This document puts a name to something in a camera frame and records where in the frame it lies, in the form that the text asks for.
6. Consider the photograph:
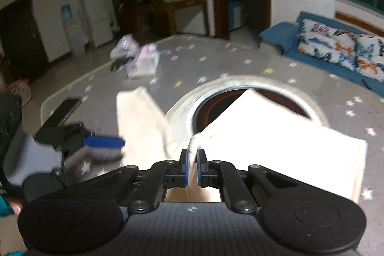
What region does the pale pink basket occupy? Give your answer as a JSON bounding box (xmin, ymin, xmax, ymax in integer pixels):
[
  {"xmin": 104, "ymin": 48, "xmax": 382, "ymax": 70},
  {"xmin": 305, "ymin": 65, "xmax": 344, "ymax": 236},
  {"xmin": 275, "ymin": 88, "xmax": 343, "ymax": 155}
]
[{"xmin": 7, "ymin": 77, "xmax": 32, "ymax": 108}]

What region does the pink white tissue pack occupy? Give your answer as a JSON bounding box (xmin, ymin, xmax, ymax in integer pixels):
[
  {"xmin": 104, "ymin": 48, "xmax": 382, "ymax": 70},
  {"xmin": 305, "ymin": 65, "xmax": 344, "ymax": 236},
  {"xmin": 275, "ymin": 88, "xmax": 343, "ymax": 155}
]
[{"xmin": 126, "ymin": 44, "xmax": 159, "ymax": 79}]

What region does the dark wooden door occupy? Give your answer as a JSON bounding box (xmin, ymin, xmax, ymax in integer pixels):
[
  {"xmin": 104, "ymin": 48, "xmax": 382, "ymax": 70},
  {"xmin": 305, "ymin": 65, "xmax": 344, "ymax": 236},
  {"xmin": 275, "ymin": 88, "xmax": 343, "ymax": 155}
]
[{"xmin": 0, "ymin": 0, "xmax": 50, "ymax": 83}]

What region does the blue white small cabinet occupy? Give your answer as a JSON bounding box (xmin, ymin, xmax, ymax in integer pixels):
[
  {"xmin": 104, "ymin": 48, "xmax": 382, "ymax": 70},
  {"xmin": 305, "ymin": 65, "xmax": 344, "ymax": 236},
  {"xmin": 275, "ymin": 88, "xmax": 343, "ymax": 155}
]
[{"xmin": 228, "ymin": 0, "xmax": 248, "ymax": 31}]

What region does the wooden side desk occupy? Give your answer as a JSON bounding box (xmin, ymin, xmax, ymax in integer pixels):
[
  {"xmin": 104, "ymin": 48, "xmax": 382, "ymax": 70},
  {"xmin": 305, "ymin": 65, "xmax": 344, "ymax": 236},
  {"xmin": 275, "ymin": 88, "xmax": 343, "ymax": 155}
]
[{"xmin": 156, "ymin": 0, "xmax": 210, "ymax": 37}]

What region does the cream cloth garment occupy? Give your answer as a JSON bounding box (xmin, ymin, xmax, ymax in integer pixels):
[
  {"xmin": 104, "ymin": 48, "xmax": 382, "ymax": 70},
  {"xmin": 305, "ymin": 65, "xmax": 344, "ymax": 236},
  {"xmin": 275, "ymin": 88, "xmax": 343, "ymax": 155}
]
[{"xmin": 115, "ymin": 87, "xmax": 368, "ymax": 204}]

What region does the white plastic bag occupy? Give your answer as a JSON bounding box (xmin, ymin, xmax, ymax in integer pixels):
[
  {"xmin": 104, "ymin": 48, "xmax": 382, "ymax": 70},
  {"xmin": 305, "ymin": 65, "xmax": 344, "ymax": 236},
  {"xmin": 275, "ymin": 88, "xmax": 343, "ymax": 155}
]
[{"xmin": 110, "ymin": 35, "xmax": 140, "ymax": 60}]

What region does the water dispenser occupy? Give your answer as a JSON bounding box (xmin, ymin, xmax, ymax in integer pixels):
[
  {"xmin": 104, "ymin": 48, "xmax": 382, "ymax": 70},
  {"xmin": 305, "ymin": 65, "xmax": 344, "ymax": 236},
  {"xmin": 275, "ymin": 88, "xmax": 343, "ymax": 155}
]
[{"xmin": 60, "ymin": 4, "xmax": 86, "ymax": 54}]

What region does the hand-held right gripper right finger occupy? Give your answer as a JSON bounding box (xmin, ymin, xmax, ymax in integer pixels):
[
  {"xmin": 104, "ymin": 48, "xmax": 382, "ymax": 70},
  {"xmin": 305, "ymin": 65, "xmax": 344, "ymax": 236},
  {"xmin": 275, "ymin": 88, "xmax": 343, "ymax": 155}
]
[{"xmin": 196, "ymin": 149, "xmax": 303, "ymax": 214}]

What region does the blue sofa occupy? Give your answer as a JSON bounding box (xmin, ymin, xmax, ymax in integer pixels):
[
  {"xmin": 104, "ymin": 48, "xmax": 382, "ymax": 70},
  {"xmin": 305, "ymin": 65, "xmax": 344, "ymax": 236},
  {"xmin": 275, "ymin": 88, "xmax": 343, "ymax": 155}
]
[{"xmin": 258, "ymin": 12, "xmax": 384, "ymax": 89}]

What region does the white fridge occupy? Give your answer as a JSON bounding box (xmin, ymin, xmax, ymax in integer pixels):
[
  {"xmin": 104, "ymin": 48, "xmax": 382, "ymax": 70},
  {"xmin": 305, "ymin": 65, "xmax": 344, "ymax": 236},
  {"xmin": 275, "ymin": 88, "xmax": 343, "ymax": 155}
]
[{"xmin": 82, "ymin": 0, "xmax": 115, "ymax": 49}]

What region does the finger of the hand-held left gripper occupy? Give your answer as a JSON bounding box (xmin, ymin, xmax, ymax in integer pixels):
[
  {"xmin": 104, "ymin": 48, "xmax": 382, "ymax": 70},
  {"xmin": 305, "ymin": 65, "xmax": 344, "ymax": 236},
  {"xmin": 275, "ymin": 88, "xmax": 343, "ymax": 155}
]
[{"xmin": 34, "ymin": 124, "xmax": 126, "ymax": 152}]

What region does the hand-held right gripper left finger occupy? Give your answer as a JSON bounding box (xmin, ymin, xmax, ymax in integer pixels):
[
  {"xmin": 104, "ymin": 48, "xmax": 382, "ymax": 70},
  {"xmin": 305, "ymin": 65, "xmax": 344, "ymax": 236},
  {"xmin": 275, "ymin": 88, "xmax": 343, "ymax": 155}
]
[{"xmin": 75, "ymin": 149, "xmax": 192, "ymax": 214}]

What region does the black blue hand tool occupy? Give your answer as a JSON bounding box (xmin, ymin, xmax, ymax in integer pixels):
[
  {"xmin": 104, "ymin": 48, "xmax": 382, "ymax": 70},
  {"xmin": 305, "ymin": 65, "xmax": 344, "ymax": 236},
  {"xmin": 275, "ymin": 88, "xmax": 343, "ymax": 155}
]
[{"xmin": 110, "ymin": 60, "xmax": 132, "ymax": 72}]

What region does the grey star-print tablecloth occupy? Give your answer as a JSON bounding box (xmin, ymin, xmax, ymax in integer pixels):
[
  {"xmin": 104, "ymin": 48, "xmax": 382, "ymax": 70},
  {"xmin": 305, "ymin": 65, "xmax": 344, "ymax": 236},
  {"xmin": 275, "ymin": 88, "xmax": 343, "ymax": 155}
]
[{"xmin": 6, "ymin": 34, "xmax": 384, "ymax": 256}]

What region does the butterfly print cushion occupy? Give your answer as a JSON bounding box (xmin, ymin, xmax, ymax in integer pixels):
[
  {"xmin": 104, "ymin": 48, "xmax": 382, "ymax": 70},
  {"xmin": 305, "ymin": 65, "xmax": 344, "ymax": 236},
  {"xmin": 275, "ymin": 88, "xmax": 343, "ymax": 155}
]
[
  {"xmin": 355, "ymin": 34, "xmax": 384, "ymax": 83},
  {"xmin": 297, "ymin": 18, "xmax": 359, "ymax": 71}
]

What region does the black round induction cooktop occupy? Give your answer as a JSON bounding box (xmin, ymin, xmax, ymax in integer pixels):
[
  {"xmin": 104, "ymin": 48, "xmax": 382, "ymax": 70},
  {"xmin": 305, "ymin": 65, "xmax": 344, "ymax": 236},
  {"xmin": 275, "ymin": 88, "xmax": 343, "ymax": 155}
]
[{"xmin": 186, "ymin": 83, "xmax": 318, "ymax": 138}]

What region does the black phone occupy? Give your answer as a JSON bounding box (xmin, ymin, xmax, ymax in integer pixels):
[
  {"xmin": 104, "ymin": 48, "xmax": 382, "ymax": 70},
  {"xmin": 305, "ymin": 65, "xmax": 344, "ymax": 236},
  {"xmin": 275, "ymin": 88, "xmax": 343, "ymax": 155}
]
[{"xmin": 45, "ymin": 97, "xmax": 81, "ymax": 127}]

